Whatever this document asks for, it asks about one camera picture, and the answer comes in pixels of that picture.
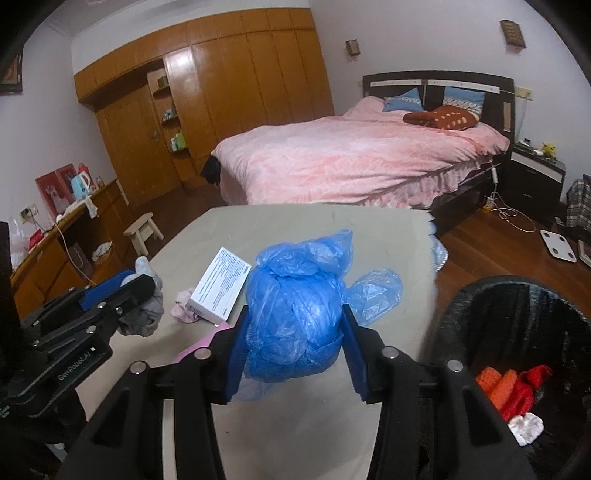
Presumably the brown dotted pillow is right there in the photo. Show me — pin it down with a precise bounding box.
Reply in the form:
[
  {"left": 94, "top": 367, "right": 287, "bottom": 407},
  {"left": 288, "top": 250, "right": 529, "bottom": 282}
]
[{"left": 403, "top": 105, "right": 481, "bottom": 131}]

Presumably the framed wall picture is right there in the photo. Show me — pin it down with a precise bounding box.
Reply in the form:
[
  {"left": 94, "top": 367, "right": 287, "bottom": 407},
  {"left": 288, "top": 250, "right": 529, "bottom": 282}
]
[{"left": 0, "top": 53, "right": 24, "bottom": 95}]

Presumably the pink paper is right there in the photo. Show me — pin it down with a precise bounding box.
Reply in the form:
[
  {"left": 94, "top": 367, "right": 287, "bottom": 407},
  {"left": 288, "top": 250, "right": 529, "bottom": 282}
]
[{"left": 173, "top": 323, "right": 232, "bottom": 365}]

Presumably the white medicine box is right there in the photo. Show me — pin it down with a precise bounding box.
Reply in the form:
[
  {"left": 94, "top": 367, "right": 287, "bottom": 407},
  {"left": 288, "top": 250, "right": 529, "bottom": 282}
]
[{"left": 186, "top": 247, "right": 252, "bottom": 324}]

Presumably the grey sock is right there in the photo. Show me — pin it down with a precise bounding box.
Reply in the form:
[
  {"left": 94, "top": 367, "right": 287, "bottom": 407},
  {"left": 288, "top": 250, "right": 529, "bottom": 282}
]
[{"left": 115, "top": 256, "right": 165, "bottom": 337}]

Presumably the blue plastic bag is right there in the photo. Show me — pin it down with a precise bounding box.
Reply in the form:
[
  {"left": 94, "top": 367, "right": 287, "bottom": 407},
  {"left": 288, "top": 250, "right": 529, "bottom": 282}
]
[{"left": 233, "top": 229, "right": 403, "bottom": 402}]

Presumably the light blue kettle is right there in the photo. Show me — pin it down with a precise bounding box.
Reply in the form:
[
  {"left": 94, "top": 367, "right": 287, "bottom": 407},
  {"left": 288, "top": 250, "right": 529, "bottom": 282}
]
[{"left": 70, "top": 173, "right": 93, "bottom": 200}]

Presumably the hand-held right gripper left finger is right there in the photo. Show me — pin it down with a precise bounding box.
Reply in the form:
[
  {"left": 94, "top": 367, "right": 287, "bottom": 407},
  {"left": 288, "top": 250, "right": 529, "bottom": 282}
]
[{"left": 55, "top": 305, "right": 252, "bottom": 480}]

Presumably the plaid garment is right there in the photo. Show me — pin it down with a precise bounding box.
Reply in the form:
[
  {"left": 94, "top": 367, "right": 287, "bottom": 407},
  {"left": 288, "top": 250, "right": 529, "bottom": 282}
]
[{"left": 566, "top": 175, "right": 591, "bottom": 232}]

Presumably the white charger cable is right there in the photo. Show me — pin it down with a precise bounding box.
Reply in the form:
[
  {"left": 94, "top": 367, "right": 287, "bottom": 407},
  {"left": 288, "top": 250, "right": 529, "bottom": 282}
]
[{"left": 482, "top": 161, "right": 536, "bottom": 234}]

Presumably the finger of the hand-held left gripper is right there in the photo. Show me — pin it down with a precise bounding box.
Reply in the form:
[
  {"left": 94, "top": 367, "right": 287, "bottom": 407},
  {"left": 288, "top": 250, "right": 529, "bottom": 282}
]
[
  {"left": 21, "top": 270, "right": 138, "bottom": 327},
  {"left": 28, "top": 274, "right": 158, "bottom": 356}
]

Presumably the wooden door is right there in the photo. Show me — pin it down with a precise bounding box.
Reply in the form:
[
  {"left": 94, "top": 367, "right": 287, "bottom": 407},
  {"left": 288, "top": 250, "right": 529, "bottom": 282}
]
[{"left": 95, "top": 85, "right": 181, "bottom": 206}]

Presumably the blue patterned cloth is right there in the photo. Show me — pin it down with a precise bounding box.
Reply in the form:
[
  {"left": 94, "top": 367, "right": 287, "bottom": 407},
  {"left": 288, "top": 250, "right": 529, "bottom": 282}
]
[{"left": 427, "top": 222, "right": 448, "bottom": 273}]

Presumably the black bin with liner bag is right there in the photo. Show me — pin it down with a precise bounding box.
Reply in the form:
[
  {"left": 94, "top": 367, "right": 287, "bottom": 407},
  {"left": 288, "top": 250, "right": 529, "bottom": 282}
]
[{"left": 427, "top": 275, "right": 591, "bottom": 480}]

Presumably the blue pillow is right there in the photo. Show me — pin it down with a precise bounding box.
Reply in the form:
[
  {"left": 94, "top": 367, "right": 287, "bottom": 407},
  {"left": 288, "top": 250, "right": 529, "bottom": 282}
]
[
  {"left": 442, "top": 87, "right": 486, "bottom": 114},
  {"left": 383, "top": 88, "right": 423, "bottom": 112}
]

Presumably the black and white nightstand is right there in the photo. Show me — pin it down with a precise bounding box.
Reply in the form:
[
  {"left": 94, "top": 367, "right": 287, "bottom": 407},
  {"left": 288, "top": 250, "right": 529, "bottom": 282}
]
[{"left": 501, "top": 143, "right": 566, "bottom": 215}]

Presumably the white tissue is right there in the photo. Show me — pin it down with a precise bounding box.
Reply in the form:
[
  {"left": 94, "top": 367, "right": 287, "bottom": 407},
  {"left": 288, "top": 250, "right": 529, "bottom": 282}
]
[{"left": 507, "top": 412, "right": 544, "bottom": 446}]

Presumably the thin white cable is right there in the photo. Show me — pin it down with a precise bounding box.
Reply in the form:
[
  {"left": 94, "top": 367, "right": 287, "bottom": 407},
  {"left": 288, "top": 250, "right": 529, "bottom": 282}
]
[{"left": 55, "top": 222, "right": 98, "bottom": 287}]

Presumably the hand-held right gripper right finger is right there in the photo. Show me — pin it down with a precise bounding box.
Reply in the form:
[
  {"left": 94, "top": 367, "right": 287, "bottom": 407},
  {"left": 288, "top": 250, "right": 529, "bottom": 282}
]
[{"left": 342, "top": 304, "right": 539, "bottom": 480}]

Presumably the small wooden stool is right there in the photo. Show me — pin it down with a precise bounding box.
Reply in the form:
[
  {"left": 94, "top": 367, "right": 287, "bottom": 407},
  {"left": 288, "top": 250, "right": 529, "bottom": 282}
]
[{"left": 124, "top": 212, "right": 164, "bottom": 256}]

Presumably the red cloth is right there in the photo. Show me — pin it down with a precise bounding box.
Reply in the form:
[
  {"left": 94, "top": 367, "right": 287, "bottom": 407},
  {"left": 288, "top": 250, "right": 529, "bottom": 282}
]
[{"left": 501, "top": 364, "right": 553, "bottom": 421}]

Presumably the wooden sideboard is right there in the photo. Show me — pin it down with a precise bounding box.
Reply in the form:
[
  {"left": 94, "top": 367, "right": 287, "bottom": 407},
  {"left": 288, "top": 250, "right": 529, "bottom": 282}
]
[{"left": 9, "top": 178, "right": 134, "bottom": 315}]

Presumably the white bathroom scale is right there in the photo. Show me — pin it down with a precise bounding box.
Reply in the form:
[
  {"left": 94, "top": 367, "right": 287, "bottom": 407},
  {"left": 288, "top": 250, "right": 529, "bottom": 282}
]
[{"left": 540, "top": 228, "right": 579, "bottom": 263}]

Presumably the orange knitted cloth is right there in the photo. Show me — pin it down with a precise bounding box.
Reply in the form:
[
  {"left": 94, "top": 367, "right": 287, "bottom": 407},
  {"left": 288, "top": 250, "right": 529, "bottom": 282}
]
[{"left": 475, "top": 367, "right": 518, "bottom": 409}]

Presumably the wooden wardrobe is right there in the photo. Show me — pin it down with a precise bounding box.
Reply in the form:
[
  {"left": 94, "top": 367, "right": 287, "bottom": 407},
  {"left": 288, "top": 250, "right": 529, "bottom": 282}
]
[{"left": 74, "top": 7, "right": 335, "bottom": 195}]

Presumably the dark wooden bed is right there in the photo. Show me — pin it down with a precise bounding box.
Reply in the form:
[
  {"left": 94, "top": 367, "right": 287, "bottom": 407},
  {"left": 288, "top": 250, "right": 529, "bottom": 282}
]
[{"left": 362, "top": 70, "right": 515, "bottom": 236}]

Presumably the black garment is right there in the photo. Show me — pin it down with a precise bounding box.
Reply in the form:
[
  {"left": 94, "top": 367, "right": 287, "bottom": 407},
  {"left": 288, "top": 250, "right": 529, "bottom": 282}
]
[{"left": 200, "top": 154, "right": 222, "bottom": 188}]

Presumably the large wall lamp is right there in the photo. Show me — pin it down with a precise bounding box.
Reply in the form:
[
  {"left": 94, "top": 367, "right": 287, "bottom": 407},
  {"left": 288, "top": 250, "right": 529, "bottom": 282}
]
[{"left": 501, "top": 19, "right": 527, "bottom": 49}]

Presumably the bed with pink cover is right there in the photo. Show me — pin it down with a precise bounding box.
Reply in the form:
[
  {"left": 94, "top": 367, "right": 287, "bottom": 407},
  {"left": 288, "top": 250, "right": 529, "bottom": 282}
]
[{"left": 215, "top": 95, "right": 511, "bottom": 206}]

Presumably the pink cloth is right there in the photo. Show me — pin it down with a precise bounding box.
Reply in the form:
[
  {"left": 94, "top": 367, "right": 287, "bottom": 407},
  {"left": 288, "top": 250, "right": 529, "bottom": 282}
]
[{"left": 171, "top": 287, "right": 204, "bottom": 322}]

